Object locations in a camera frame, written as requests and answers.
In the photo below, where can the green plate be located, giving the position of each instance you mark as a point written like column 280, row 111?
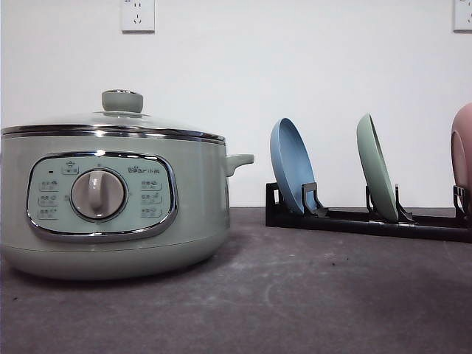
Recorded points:
column 376, row 174

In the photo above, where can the black plate rack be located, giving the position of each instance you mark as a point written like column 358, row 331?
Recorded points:
column 279, row 213

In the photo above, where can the glass steamer lid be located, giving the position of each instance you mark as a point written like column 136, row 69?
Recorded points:
column 123, row 114

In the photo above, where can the white wall socket right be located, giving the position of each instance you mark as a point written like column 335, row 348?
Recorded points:
column 462, row 10

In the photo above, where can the pink plate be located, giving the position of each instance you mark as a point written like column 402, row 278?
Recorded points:
column 461, row 150

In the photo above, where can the green electric steamer pot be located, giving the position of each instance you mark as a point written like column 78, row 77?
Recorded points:
column 114, row 206

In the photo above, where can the white wall socket left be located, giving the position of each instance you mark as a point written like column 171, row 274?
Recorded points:
column 137, row 17

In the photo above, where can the blue plate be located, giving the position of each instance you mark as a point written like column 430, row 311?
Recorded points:
column 292, row 161

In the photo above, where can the white wall socket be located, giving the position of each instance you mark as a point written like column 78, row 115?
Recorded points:
column 137, row 17
column 462, row 10

